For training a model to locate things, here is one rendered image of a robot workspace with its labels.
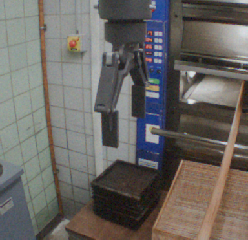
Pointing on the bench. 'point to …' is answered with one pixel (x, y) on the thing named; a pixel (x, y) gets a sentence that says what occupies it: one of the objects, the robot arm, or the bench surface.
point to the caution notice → (151, 134)
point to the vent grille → (148, 163)
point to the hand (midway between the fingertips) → (125, 125)
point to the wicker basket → (159, 232)
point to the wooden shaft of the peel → (221, 173)
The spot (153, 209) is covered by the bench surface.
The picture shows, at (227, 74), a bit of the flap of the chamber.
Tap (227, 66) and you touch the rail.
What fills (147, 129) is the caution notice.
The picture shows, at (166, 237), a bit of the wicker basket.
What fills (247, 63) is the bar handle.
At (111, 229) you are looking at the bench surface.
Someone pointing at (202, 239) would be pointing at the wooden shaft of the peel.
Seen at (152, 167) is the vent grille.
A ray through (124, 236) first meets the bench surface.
